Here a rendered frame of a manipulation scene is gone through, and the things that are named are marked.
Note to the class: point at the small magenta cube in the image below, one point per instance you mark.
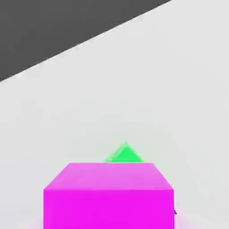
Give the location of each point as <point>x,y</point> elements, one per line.
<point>108,202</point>

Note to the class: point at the small green cube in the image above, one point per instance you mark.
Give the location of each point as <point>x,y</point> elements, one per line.
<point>125,155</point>

